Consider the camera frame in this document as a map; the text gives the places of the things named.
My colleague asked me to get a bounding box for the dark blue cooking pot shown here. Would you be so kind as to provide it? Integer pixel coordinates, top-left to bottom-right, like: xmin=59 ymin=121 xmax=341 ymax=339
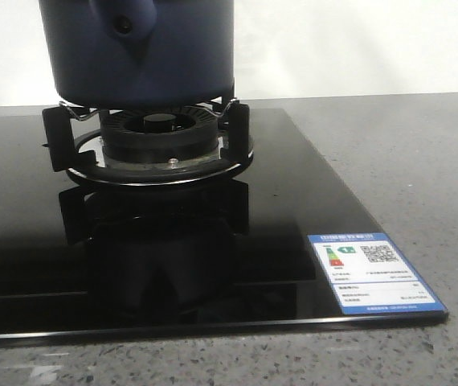
xmin=39 ymin=0 xmax=234 ymax=109

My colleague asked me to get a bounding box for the black metal pot support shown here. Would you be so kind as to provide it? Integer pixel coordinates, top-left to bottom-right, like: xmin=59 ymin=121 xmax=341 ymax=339
xmin=43 ymin=99 xmax=253 ymax=187

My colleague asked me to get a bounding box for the black gas burner head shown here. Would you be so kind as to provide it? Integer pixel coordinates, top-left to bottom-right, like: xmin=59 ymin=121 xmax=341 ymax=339
xmin=100 ymin=107 xmax=218 ymax=163

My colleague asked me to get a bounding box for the blue white energy label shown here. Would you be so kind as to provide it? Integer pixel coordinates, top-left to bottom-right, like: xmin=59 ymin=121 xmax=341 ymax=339
xmin=308 ymin=232 xmax=446 ymax=315

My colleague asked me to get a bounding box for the black glass gas stove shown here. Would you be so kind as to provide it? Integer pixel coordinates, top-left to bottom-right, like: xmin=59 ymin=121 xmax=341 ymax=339
xmin=0 ymin=109 xmax=448 ymax=347

